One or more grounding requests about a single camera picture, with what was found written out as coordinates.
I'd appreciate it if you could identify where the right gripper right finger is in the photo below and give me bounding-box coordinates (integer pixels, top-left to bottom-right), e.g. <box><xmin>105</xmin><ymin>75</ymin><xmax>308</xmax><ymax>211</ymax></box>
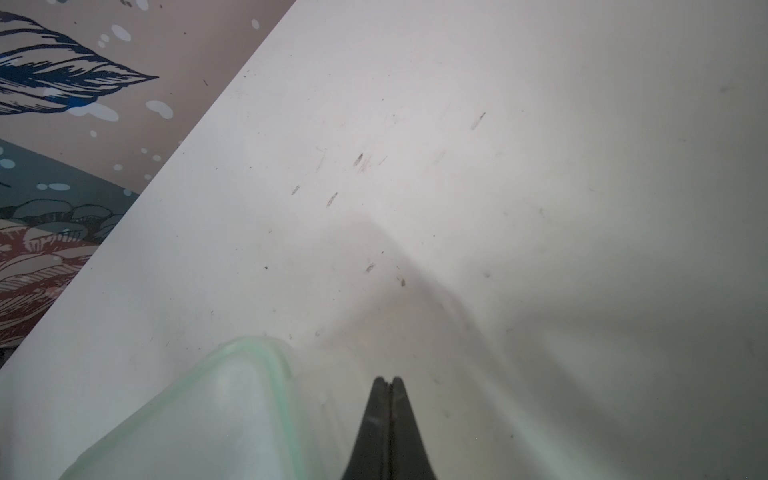
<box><xmin>389</xmin><ymin>377</ymin><xmax>437</xmax><ymax>480</ymax></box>

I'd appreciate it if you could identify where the clear plastic lunch box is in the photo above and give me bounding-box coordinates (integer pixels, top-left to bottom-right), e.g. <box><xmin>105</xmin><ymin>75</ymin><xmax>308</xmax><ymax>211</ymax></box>
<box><xmin>62</xmin><ymin>336</ymin><xmax>372</xmax><ymax>479</ymax></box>

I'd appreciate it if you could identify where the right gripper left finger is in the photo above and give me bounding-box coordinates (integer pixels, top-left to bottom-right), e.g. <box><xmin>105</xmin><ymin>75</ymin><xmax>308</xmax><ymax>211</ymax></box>
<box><xmin>342</xmin><ymin>377</ymin><xmax>391</xmax><ymax>480</ymax></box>

